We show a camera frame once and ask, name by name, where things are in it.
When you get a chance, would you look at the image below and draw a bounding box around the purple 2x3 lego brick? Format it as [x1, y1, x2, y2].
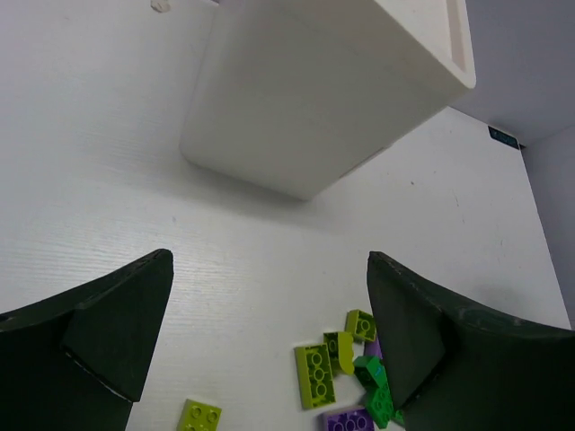
[322, 405, 375, 431]

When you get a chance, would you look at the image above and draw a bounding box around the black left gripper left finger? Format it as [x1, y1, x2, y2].
[1, 249, 173, 430]

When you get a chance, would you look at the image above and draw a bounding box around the purple 2x2 lego brick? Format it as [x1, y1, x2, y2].
[364, 337, 383, 360]

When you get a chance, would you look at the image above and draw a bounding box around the lime curved lego brick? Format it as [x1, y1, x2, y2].
[323, 331, 355, 375]

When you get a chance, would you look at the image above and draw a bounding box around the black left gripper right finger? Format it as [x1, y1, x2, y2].
[367, 251, 574, 430]

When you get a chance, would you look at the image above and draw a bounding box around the lime 2x3 lego brick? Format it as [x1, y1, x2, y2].
[295, 343, 336, 409]

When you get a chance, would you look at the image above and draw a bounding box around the small green lego brick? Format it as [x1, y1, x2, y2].
[353, 356, 387, 390]

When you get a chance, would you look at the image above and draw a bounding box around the lime 2x2 lego brick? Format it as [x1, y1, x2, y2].
[176, 399, 222, 431]

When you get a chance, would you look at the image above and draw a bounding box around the lime 2x2 lego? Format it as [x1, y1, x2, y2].
[345, 309, 376, 342]

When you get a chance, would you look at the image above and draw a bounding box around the blue label sticker right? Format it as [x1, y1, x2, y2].
[488, 126, 521, 150]

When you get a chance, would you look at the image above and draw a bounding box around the white drawer cabinet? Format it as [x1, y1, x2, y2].
[180, 0, 476, 200]

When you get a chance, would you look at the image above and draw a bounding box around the green 2x2 lego brick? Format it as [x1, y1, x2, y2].
[364, 383, 395, 429]

